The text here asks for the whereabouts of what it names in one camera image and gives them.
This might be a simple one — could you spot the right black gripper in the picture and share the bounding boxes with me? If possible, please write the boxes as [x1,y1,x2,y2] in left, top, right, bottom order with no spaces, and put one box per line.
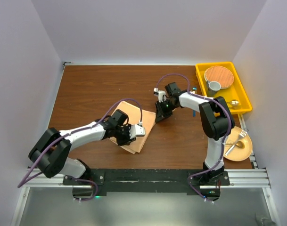
[156,99,178,122]

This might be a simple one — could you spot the peach satin napkin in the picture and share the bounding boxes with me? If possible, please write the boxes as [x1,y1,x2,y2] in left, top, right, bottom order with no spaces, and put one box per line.
[116,101,156,154]

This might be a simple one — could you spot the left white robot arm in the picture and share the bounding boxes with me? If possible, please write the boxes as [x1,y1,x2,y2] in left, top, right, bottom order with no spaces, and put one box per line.
[28,110,145,185]

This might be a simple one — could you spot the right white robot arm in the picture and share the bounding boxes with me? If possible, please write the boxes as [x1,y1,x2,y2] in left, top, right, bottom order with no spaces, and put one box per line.
[153,82,235,185]

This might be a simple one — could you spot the grey white cup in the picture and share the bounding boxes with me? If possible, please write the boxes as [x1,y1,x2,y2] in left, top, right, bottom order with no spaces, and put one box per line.
[206,81,221,97]

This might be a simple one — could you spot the woven orange round plate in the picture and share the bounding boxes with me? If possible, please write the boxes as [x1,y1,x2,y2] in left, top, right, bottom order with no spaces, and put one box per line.
[204,65,234,89]

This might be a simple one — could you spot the gold black spoon in tray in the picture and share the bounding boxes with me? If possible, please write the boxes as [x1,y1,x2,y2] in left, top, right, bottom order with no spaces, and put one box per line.
[227,99,239,107]

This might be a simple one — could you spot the yellow plastic tray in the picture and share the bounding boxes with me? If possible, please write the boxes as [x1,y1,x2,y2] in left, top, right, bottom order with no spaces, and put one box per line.
[195,62,253,114]

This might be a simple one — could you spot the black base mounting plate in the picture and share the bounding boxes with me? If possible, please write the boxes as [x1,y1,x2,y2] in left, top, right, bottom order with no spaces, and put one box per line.
[63,169,230,201]

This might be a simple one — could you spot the silver fork on plate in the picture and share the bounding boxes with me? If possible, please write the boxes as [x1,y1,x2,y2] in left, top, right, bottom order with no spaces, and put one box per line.
[225,128,249,156]

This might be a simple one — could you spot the gold spoon on plate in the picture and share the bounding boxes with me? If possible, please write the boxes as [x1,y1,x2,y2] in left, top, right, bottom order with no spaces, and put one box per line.
[226,141,245,149]

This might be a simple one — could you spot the beige round plate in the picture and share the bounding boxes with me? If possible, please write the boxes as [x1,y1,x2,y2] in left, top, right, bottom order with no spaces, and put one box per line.
[224,126,253,161]

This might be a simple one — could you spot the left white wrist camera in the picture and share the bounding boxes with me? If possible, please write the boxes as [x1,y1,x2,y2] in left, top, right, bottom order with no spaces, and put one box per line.
[129,121,146,139]

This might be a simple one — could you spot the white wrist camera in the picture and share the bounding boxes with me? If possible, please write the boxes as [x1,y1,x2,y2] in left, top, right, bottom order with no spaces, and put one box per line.
[153,88,167,103]
[129,121,146,139]

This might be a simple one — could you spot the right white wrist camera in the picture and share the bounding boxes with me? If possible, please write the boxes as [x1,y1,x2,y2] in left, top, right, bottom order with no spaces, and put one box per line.
[153,88,167,103]

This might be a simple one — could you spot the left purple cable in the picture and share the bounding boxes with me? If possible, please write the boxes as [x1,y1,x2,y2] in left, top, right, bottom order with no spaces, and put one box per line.
[17,98,144,202]

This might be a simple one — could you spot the purple cable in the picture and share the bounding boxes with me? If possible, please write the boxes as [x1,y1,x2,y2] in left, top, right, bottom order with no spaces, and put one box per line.
[156,74,231,205]
[17,98,144,202]

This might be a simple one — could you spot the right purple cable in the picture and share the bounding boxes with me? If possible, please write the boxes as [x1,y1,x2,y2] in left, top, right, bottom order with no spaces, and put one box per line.
[156,74,231,205]

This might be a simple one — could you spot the blue handled utensil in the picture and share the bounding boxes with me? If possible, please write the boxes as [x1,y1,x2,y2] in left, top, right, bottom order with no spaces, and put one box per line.
[192,86,197,117]

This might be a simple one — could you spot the aluminium rail frame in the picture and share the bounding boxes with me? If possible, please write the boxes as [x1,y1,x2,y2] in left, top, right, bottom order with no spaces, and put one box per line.
[12,113,279,226]

